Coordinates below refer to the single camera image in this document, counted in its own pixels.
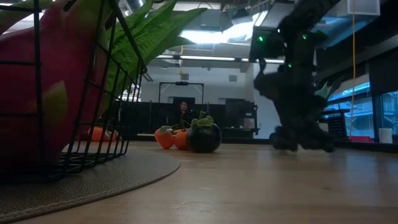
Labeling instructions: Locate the black grape bunch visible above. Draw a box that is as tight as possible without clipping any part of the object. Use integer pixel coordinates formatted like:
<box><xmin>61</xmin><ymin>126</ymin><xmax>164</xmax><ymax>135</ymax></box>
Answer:
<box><xmin>252</xmin><ymin>70</ymin><xmax>336</xmax><ymax>154</ymax></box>

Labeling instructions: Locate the dark mangosteen with green cap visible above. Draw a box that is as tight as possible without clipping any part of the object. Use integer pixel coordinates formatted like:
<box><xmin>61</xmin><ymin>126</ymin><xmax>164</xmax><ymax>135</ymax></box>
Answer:
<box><xmin>186</xmin><ymin>111</ymin><xmax>223</xmax><ymax>154</ymax></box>

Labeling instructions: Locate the green leafy vegetable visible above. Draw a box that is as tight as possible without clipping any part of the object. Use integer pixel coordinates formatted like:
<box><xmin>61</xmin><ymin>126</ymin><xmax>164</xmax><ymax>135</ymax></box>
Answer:
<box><xmin>104</xmin><ymin>0</ymin><xmax>208</xmax><ymax>108</ymax></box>

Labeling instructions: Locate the black wire basket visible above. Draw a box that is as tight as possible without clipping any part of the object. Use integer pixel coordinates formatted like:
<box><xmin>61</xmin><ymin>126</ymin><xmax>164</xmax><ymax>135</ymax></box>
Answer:
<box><xmin>0</xmin><ymin>0</ymin><xmax>149</xmax><ymax>184</ymax></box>

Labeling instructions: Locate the pink dragon fruit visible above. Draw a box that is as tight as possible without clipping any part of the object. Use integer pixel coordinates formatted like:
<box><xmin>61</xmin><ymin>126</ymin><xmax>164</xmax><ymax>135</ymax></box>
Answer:
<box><xmin>0</xmin><ymin>0</ymin><xmax>113</xmax><ymax>166</ymax></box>

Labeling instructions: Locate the green plant in white pot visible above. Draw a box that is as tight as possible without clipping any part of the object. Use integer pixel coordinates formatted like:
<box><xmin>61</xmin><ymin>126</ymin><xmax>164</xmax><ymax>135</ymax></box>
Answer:
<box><xmin>312</xmin><ymin>74</ymin><xmax>345</xmax><ymax>134</ymax></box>

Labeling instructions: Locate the black perforated cart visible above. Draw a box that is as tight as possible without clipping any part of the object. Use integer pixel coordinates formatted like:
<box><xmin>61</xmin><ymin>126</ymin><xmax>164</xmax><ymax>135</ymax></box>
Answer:
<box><xmin>323</xmin><ymin>108</ymin><xmax>351</xmax><ymax>141</ymax></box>

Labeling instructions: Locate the long ceiling light bar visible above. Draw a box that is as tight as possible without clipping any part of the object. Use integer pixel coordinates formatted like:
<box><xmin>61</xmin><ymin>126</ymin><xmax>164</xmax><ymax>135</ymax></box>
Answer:
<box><xmin>151</xmin><ymin>54</ymin><xmax>285</xmax><ymax>65</ymax></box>

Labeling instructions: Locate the red flat object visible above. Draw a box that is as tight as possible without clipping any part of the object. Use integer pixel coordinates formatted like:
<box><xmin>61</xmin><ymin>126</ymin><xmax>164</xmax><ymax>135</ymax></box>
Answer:
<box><xmin>349</xmin><ymin>135</ymin><xmax>373</xmax><ymax>143</ymax></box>

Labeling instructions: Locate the white cylinder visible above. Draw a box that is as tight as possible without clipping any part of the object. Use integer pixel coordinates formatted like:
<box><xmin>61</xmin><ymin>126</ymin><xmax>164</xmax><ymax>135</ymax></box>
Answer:
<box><xmin>378</xmin><ymin>127</ymin><xmax>394</xmax><ymax>144</ymax></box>

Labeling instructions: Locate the person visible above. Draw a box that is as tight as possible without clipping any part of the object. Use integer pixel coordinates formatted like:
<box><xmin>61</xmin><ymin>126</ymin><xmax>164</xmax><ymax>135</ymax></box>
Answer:
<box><xmin>175</xmin><ymin>100</ymin><xmax>197</xmax><ymax>125</ymax></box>

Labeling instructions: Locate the black partition row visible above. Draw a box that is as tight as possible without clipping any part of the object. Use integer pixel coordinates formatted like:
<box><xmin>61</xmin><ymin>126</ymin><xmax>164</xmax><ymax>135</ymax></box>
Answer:
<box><xmin>108</xmin><ymin>100</ymin><xmax>259</xmax><ymax>139</ymax></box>

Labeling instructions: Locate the round grey placemat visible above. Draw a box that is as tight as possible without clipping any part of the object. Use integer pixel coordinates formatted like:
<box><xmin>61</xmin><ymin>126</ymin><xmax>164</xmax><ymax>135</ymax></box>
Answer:
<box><xmin>0</xmin><ymin>146</ymin><xmax>181</xmax><ymax>223</ymax></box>

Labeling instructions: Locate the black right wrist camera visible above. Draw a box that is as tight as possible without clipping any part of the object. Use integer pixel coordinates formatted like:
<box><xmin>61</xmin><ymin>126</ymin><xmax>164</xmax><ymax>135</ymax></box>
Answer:
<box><xmin>248</xmin><ymin>26</ymin><xmax>285</xmax><ymax>63</ymax></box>

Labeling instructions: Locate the black frame stand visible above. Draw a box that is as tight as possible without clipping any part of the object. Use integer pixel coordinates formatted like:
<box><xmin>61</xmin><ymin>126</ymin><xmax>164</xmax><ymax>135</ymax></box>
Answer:
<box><xmin>158</xmin><ymin>81</ymin><xmax>205</xmax><ymax>105</ymax></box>

